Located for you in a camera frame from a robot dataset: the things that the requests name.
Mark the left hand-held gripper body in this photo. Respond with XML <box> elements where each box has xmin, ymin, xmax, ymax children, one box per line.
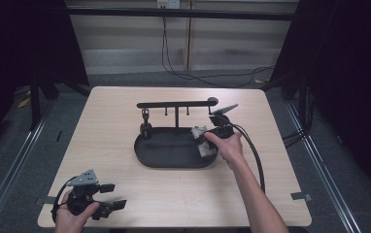
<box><xmin>65</xmin><ymin>169</ymin><xmax>115</xmax><ymax>221</ymax></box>

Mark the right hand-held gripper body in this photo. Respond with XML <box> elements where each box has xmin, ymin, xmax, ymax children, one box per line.
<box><xmin>206</xmin><ymin>103</ymin><xmax>240</xmax><ymax>140</ymax></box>

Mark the beige key pouch with ring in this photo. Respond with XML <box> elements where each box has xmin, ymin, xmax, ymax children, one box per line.
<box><xmin>190</xmin><ymin>125</ymin><xmax>218</xmax><ymax>159</ymax></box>

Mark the black key holder with tray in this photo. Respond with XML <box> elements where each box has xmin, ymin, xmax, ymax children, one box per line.
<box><xmin>133</xmin><ymin>96</ymin><xmax>220</xmax><ymax>169</ymax></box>

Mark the black car key fob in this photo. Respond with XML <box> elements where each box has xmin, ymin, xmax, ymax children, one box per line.
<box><xmin>139</xmin><ymin>108</ymin><xmax>153</xmax><ymax>140</ymax></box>

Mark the person's left hand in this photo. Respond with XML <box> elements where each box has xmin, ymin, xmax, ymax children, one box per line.
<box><xmin>53</xmin><ymin>189</ymin><xmax>102</xmax><ymax>233</ymax></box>

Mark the person's right hand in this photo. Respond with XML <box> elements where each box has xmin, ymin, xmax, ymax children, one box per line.
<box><xmin>203</xmin><ymin>130</ymin><xmax>247</xmax><ymax>171</ymax></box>

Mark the grey tape strip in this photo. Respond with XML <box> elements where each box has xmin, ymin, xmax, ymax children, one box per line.
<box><xmin>33</xmin><ymin>195</ymin><xmax>58</xmax><ymax>206</ymax></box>
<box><xmin>289</xmin><ymin>191</ymin><xmax>314</xmax><ymax>202</ymax></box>

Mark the black metal stand leg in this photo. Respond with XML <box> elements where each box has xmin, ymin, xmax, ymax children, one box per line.
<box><xmin>28</xmin><ymin>76</ymin><xmax>42</xmax><ymax>132</ymax></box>

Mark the yellow floor tape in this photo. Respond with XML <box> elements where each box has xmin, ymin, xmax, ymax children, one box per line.
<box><xmin>17</xmin><ymin>96</ymin><xmax>32</xmax><ymax>110</ymax></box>

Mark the black curtain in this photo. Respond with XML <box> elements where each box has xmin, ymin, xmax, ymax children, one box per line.
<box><xmin>269</xmin><ymin>0</ymin><xmax>371</xmax><ymax>208</ymax></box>
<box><xmin>0</xmin><ymin>0</ymin><xmax>90</xmax><ymax>163</ymax></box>

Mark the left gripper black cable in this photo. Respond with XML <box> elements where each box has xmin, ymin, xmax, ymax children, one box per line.
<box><xmin>51</xmin><ymin>176</ymin><xmax>78</xmax><ymax>224</ymax></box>

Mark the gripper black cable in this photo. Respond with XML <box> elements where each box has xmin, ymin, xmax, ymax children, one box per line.
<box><xmin>51</xmin><ymin>176</ymin><xmax>78</xmax><ymax>224</ymax></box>
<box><xmin>228</xmin><ymin>122</ymin><xmax>267</xmax><ymax>194</ymax></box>

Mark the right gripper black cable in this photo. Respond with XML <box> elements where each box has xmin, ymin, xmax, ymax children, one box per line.
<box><xmin>228</xmin><ymin>122</ymin><xmax>267</xmax><ymax>194</ymax></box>

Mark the aluminium floor rail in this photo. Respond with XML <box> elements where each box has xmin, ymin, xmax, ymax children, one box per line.
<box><xmin>284</xmin><ymin>100</ymin><xmax>364</xmax><ymax>233</ymax></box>
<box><xmin>0</xmin><ymin>100</ymin><xmax>56</xmax><ymax>233</ymax></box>

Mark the bundle of black floor cables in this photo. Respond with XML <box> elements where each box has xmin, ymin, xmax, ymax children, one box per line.
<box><xmin>282</xmin><ymin>86</ymin><xmax>316</xmax><ymax>150</ymax></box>

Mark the black cable hanging from socket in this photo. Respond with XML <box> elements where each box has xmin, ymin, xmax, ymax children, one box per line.
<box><xmin>160</xmin><ymin>16</ymin><xmax>276</xmax><ymax>89</ymax></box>

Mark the black horizontal frame bar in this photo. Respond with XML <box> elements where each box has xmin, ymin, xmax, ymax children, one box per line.
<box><xmin>66</xmin><ymin>7</ymin><xmax>299</xmax><ymax>21</ymax></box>

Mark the white wall socket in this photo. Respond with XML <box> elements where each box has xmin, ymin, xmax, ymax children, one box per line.
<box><xmin>156</xmin><ymin>0</ymin><xmax>182</xmax><ymax>10</ymax></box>

